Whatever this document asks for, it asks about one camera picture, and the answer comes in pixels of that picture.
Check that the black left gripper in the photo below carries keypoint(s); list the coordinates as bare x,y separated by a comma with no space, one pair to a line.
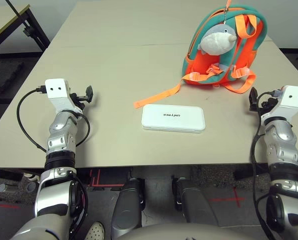
78,101

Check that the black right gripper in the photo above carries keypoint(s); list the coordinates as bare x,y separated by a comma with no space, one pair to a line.
267,106

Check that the orange and teal backpack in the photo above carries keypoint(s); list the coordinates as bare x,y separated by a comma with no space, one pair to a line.
206,67

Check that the white plastic pencil case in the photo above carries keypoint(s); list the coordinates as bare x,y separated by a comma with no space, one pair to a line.
172,118

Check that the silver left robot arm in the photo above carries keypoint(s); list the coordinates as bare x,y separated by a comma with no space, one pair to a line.
59,142

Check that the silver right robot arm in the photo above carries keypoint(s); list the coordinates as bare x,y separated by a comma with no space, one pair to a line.
281,140

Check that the grey white plush toy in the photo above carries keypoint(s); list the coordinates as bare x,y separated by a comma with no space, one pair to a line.
214,42

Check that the black clamp box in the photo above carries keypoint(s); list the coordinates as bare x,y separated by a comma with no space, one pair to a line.
28,32

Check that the black framed side table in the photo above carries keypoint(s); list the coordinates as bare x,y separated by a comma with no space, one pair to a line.
4,27

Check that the grey robot right leg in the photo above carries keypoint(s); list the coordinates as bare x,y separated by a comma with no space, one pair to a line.
193,202

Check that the grey robot leg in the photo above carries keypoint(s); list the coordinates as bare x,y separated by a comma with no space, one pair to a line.
193,202
127,207

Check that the grey robot left leg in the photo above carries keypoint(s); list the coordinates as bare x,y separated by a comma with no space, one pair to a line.
127,207

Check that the silver metal cylinder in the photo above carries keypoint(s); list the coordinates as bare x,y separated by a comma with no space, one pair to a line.
5,188

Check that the white perforated clog shoe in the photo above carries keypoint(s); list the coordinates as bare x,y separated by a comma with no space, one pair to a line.
95,231

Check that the beige robot torso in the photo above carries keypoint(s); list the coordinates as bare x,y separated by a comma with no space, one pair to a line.
188,232

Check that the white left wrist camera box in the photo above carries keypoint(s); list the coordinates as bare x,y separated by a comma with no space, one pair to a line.
55,87

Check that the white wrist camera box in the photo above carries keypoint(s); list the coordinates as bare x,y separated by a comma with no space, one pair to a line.
294,96
55,87

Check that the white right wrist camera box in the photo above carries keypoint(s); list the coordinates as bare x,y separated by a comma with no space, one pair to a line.
294,96

